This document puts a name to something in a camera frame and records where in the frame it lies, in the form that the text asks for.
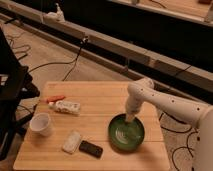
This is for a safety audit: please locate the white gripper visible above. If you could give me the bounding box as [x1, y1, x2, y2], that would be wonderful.
[125, 95, 144, 123]

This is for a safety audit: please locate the green ceramic bowl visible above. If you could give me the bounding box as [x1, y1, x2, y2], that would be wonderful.
[108, 114, 145, 152]

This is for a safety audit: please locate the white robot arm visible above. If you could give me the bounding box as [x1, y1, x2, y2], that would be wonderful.
[125, 78, 213, 171]

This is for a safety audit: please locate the black rectangular phone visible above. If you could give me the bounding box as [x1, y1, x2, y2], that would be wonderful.
[79, 141, 103, 158]

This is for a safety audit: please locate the orange marker pen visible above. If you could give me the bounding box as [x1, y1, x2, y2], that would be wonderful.
[39, 95, 65, 103]

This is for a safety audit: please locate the white paper cup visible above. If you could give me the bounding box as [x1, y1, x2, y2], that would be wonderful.
[29, 113, 53, 137]

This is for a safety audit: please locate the white object on ledge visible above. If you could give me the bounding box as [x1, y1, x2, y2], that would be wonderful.
[45, 3, 65, 22]

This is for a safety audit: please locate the black tangled cables right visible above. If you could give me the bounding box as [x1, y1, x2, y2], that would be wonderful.
[158, 111, 201, 171]

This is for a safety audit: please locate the black floor cable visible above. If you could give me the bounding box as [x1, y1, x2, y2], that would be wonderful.
[28, 35, 90, 82]

